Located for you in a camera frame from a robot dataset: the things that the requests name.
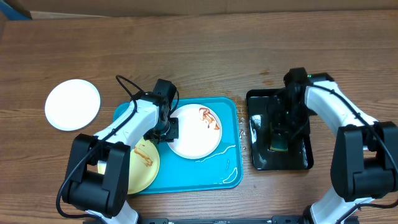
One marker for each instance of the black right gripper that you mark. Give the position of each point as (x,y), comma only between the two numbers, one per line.
(282,126)

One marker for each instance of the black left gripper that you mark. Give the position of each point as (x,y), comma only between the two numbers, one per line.
(173,134)

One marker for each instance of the green yellow sponge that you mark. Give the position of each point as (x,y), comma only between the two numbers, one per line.
(279,142)

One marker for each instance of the white plate with sauce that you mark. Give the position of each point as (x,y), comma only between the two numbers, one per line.
(72,105)

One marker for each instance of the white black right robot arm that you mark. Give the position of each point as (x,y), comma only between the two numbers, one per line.
(364,163)

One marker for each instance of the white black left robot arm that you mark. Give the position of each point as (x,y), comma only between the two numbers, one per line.
(96,180)

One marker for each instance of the black water tray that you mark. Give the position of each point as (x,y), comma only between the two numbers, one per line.
(299,155)

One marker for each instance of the teal plastic tray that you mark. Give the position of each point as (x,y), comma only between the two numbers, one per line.
(222,169)

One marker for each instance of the yellow green plate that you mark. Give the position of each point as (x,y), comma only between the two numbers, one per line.
(144,166)

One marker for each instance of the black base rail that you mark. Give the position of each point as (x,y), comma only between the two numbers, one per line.
(274,220)

